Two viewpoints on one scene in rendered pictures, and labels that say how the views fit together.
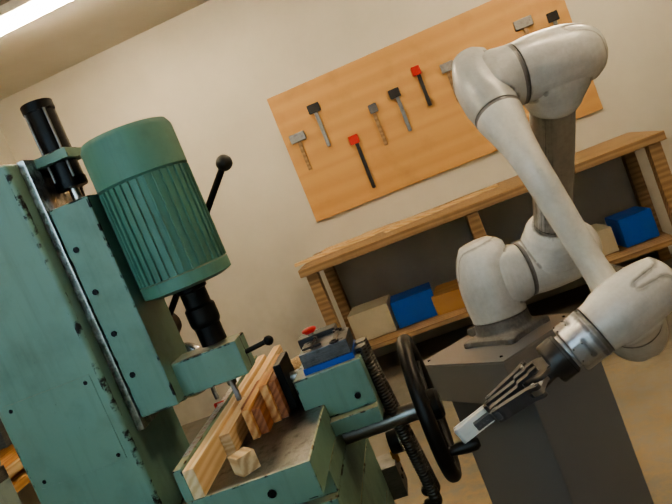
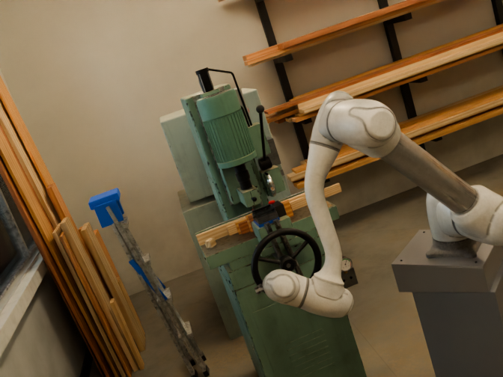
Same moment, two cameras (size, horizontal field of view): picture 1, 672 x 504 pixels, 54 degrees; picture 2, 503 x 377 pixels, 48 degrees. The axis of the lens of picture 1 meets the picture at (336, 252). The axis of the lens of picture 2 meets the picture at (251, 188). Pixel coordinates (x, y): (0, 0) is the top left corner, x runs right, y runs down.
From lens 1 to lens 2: 2.16 m
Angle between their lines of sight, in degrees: 73
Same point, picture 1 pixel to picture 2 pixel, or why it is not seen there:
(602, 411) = (484, 333)
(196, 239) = (224, 151)
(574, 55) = (345, 133)
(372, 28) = not seen: outside the picture
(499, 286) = (433, 219)
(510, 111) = (311, 153)
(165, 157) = (212, 116)
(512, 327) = (438, 247)
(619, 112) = not seen: outside the picture
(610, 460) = (480, 362)
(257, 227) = not seen: outside the picture
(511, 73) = (322, 128)
